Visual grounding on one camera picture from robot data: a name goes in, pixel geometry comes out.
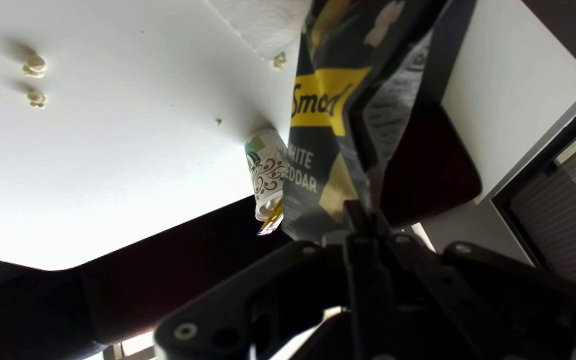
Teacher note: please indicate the black yellow snack bag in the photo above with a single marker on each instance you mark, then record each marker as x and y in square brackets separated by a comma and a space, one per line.
[330, 112]

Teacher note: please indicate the popcorn piece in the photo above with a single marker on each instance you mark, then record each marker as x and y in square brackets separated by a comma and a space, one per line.
[279, 60]
[35, 65]
[37, 99]

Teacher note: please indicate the dark framed wall panel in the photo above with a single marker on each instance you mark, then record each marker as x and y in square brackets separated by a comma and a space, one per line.
[561, 212]

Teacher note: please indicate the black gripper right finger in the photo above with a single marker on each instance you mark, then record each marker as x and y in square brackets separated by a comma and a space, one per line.
[474, 306]

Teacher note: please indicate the yellow stick packet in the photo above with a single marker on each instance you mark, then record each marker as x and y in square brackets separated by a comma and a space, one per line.
[271, 221]

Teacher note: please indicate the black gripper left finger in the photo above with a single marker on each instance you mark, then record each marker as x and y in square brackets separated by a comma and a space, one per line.
[281, 300]

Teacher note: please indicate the printed styrofoam cup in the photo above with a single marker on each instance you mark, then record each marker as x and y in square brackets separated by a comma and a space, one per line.
[269, 166]

